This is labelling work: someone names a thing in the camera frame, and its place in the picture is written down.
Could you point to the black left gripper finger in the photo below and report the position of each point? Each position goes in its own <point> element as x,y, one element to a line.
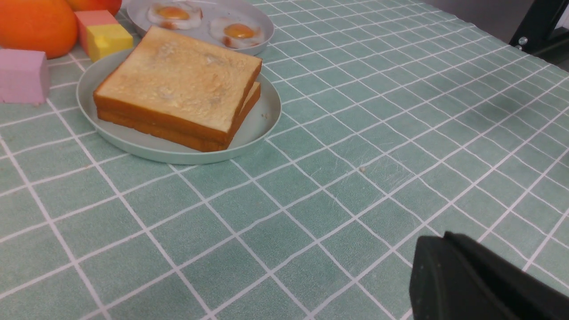
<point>456,278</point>

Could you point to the toast bread slice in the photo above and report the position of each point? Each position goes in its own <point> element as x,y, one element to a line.
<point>184,77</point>
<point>186,133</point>

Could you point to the green checkered tablecloth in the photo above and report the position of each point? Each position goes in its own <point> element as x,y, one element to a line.
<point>398,120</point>

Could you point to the mint green center plate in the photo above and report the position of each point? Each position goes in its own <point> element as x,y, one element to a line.
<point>258,124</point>

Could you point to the front right fried egg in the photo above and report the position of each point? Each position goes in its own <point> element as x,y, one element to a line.
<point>236,34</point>

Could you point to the fried egg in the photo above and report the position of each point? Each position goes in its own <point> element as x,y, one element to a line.
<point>175,15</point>
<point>236,34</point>

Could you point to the back left fried egg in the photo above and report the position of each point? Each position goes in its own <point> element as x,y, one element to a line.
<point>175,15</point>

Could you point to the yellow foam cube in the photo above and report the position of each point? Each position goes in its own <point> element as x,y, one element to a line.
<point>103,40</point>

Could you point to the salmon pink foam cube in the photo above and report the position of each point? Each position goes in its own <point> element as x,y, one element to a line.
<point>91,18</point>

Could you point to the orange fruit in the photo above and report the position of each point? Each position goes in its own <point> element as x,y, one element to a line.
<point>48,26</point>

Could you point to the black metal stand frame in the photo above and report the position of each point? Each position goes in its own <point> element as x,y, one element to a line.
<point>543,32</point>

